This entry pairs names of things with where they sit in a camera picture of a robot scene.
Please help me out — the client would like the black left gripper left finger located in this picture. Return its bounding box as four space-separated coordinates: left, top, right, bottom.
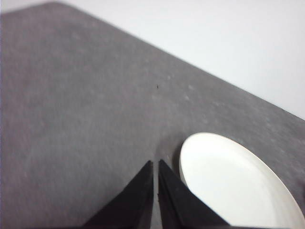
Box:
83 160 154 229

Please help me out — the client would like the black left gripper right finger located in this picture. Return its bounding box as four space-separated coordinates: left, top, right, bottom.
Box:
157 159 232 229

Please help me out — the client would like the white round plate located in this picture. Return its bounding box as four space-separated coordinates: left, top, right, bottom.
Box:
178 132 305 227

